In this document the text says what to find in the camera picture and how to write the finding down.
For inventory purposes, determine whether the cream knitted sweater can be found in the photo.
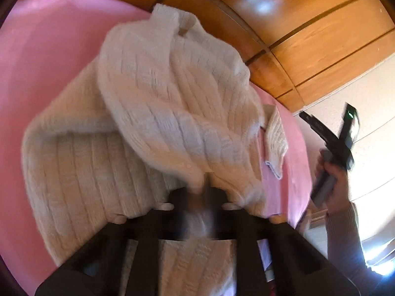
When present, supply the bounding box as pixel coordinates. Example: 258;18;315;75
21;3;289;296

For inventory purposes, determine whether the pink bed sheet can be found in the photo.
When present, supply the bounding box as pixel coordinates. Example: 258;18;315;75
0;0;313;296

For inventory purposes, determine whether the wooden panelled headboard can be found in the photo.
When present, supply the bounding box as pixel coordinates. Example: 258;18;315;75
121;0;394;111

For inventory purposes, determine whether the person's right hand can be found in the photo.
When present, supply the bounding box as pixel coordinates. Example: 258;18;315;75
315;148;351;216

